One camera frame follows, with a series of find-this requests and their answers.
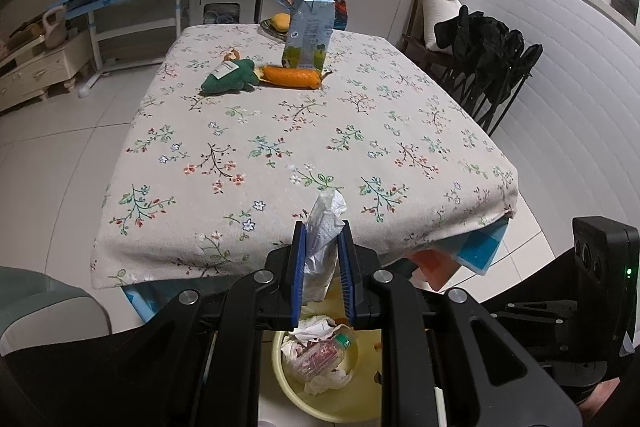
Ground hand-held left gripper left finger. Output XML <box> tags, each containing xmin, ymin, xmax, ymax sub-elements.
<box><xmin>65</xmin><ymin>221</ymin><xmax>307</xmax><ymax>427</ymax></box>

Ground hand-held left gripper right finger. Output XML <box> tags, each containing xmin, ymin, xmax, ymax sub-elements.
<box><xmin>336</xmin><ymin>221</ymin><xmax>583</xmax><ymax>427</ymax></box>

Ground clear plastic bottle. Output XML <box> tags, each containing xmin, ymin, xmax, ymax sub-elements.
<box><xmin>292</xmin><ymin>332</ymin><xmax>356</xmax><ymax>380</ymax></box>

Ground yellow plastic basin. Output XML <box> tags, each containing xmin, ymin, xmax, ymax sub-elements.
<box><xmin>272</xmin><ymin>282</ymin><xmax>386</xmax><ymax>423</ymax></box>

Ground green soft toy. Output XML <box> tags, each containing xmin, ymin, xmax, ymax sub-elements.
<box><xmin>201</xmin><ymin>59</ymin><xmax>261</xmax><ymax>96</ymax></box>

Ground light blue milk carton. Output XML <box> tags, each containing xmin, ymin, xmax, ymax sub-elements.
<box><xmin>281</xmin><ymin>0</ymin><xmax>336</xmax><ymax>72</ymax></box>

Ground blue and orange panel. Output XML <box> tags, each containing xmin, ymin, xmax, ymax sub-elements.
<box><xmin>400</xmin><ymin>217</ymin><xmax>516</xmax><ymax>293</ymax></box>

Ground floral tablecloth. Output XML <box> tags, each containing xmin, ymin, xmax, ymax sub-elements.
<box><xmin>90</xmin><ymin>24</ymin><xmax>518</xmax><ymax>293</ymax></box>

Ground black folding chair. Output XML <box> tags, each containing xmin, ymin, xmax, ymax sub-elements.
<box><xmin>440</xmin><ymin>42</ymin><xmax>543</xmax><ymax>135</ymax></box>

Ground wooden chair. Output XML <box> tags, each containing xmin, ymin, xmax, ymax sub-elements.
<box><xmin>400</xmin><ymin>0</ymin><xmax>461</xmax><ymax>72</ymax></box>

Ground dark woven fruit bowl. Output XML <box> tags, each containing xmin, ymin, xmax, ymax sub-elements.
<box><xmin>259</xmin><ymin>18</ymin><xmax>296</xmax><ymax>42</ymax></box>

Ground pale green chair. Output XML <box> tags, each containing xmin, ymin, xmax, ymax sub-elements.
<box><xmin>0</xmin><ymin>267</ymin><xmax>112</xmax><ymax>358</ymax></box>

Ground white cushion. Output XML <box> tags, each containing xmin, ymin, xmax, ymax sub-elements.
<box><xmin>420</xmin><ymin>0</ymin><xmax>461</xmax><ymax>52</ymax></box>

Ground cream television cabinet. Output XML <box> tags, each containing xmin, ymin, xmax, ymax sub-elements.
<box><xmin>0</xmin><ymin>29</ymin><xmax>93</xmax><ymax>114</ymax></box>

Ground pink kettlebell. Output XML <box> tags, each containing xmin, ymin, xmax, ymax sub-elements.
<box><xmin>42</xmin><ymin>5</ymin><xmax>68</xmax><ymax>48</ymax></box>

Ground coiled white cables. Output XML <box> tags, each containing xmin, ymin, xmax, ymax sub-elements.
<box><xmin>205</xmin><ymin>4</ymin><xmax>238</xmax><ymax>24</ymax></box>

